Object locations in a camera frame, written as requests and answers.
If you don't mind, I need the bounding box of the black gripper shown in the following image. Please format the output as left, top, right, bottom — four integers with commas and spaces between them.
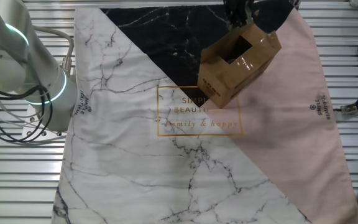
224, 0, 255, 30

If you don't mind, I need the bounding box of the brown cardboard box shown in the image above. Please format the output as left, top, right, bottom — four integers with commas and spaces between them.
196, 22, 283, 110

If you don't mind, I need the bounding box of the marble pink black tablecloth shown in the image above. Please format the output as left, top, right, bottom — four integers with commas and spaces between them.
51, 4, 358, 224

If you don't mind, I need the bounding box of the small camera on mount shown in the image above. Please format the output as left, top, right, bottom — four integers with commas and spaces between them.
333, 95, 358, 115

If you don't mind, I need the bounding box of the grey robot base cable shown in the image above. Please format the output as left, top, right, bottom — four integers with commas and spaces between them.
33, 26, 75, 76

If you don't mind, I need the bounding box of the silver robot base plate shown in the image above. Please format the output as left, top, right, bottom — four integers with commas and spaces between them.
21, 104, 68, 139

